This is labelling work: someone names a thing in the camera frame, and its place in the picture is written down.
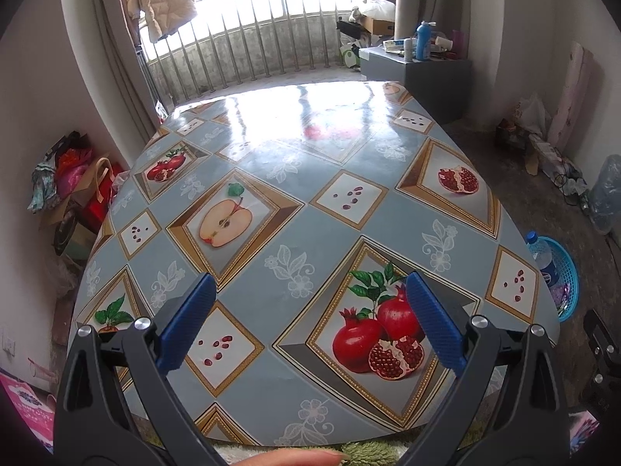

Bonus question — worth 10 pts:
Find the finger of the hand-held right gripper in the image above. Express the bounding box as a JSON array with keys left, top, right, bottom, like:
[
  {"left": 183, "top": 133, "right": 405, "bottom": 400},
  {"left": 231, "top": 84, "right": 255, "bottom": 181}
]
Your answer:
[{"left": 582, "top": 308, "right": 621, "bottom": 416}]

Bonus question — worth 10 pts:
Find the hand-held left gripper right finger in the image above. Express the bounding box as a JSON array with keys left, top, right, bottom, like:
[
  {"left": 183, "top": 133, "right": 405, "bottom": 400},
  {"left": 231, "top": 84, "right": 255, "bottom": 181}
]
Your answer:
[{"left": 395, "top": 272, "right": 569, "bottom": 466}]

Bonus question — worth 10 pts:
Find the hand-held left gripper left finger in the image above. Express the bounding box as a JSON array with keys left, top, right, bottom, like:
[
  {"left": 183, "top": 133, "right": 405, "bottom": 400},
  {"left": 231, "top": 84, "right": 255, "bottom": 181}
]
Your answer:
[{"left": 52, "top": 272, "right": 229, "bottom": 466}]

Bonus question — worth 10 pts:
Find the yellow purple snack bag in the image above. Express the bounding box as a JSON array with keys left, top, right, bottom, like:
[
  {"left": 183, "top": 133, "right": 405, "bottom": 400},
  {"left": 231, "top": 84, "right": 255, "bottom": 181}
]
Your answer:
[{"left": 553, "top": 282, "right": 576, "bottom": 314}]

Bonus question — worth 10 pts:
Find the blue plastic mesh basket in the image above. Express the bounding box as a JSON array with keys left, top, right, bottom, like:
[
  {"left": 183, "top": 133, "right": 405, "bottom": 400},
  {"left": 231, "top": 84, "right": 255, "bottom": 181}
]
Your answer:
[{"left": 526, "top": 235, "right": 580, "bottom": 322}]

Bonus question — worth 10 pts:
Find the clear bottle blue label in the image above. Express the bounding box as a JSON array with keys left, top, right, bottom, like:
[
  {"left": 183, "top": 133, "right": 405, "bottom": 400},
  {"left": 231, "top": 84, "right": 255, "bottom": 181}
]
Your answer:
[{"left": 525, "top": 230, "right": 564, "bottom": 297}]

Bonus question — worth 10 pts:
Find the person's left hand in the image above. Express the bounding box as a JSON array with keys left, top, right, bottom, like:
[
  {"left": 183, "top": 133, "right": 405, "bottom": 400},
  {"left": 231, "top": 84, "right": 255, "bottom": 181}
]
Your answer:
[{"left": 237, "top": 448, "right": 350, "bottom": 466}]

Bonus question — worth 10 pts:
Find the green shaggy rug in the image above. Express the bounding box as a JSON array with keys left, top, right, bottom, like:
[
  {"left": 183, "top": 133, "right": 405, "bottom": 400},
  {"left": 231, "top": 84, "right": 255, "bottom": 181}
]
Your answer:
[{"left": 213, "top": 427, "right": 423, "bottom": 466}]

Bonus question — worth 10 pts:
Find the large clear water jug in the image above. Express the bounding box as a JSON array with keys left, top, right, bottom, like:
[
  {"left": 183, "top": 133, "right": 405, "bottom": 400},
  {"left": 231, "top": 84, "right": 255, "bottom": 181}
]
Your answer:
[{"left": 589, "top": 155, "right": 621, "bottom": 236}]

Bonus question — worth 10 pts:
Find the pink printed bag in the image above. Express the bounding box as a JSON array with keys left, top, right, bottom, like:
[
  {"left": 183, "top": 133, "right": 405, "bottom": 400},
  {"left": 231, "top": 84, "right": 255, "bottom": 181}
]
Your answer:
[{"left": 0, "top": 371, "right": 56, "bottom": 452}]

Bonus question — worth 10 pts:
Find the pile of colourful bags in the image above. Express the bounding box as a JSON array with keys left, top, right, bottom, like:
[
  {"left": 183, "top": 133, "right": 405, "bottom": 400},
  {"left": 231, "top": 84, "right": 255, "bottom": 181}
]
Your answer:
[{"left": 26, "top": 131, "right": 129, "bottom": 258}]

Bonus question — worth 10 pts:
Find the floor clutter pile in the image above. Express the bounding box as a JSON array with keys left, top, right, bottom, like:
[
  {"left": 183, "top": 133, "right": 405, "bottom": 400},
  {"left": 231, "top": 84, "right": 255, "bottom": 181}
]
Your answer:
[{"left": 495, "top": 119, "right": 590, "bottom": 195}]

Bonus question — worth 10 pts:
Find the white plastic bag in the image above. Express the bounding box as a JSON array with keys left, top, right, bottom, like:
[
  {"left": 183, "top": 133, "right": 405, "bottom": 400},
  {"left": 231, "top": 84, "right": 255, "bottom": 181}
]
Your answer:
[{"left": 514, "top": 92, "right": 551, "bottom": 134}]

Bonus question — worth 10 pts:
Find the grey cabinet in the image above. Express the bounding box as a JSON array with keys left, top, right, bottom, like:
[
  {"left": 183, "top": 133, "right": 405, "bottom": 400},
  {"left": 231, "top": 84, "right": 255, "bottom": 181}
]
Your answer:
[{"left": 359, "top": 46, "right": 474, "bottom": 124}]

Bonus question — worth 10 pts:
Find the pink wallpaper roll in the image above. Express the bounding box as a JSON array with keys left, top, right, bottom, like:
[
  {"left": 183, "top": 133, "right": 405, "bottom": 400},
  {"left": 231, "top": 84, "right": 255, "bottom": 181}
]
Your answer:
[{"left": 548, "top": 41, "right": 607, "bottom": 144}]

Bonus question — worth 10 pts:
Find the grey curtain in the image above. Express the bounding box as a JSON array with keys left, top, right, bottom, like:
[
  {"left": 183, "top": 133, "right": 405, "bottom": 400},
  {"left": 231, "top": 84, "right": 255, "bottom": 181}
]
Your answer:
[{"left": 87, "top": 0, "right": 166, "bottom": 137}]

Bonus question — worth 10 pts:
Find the metal balcony railing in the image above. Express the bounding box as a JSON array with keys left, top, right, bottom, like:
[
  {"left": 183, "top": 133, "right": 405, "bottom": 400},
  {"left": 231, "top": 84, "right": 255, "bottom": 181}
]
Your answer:
[{"left": 141, "top": 0, "right": 389, "bottom": 108}]

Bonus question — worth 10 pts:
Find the cardboard box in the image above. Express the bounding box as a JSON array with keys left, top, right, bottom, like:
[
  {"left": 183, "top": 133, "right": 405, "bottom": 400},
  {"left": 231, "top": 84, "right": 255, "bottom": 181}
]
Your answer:
[{"left": 361, "top": 14, "right": 396, "bottom": 35}]

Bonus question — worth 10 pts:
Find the black box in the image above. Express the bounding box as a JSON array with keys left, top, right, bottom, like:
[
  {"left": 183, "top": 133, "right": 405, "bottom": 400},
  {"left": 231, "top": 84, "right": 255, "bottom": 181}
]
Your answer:
[{"left": 336, "top": 19, "right": 369, "bottom": 40}]

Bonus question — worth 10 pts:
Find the white bedding pile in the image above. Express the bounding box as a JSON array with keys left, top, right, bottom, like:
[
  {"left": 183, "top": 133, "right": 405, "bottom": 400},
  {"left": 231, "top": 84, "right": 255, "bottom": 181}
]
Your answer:
[{"left": 349, "top": 0, "right": 399, "bottom": 23}]

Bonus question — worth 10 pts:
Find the beige curtain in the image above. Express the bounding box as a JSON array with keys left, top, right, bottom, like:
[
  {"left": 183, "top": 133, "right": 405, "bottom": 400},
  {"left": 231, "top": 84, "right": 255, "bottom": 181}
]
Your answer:
[{"left": 394, "top": 0, "right": 440, "bottom": 44}]

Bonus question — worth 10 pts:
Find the beige puffer coat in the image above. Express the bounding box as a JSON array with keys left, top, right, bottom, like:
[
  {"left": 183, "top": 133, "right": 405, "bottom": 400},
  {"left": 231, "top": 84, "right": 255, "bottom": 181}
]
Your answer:
[{"left": 116, "top": 0, "right": 197, "bottom": 44}]

